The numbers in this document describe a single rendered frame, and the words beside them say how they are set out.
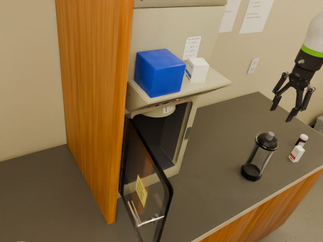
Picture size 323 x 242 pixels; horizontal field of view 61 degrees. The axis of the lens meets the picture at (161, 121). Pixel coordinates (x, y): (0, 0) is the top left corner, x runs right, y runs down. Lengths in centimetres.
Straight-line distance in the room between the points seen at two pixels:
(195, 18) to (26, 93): 74
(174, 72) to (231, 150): 89
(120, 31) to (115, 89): 15
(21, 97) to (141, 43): 64
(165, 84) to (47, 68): 60
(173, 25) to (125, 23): 22
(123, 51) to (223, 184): 90
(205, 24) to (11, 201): 96
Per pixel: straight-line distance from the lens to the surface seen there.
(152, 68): 71
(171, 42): 83
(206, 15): 88
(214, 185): 134
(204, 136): 157
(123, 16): 62
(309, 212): 287
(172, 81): 75
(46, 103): 129
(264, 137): 131
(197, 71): 84
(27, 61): 118
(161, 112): 100
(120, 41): 63
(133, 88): 78
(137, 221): 84
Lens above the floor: 192
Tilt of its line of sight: 38 degrees down
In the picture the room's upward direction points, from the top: 11 degrees clockwise
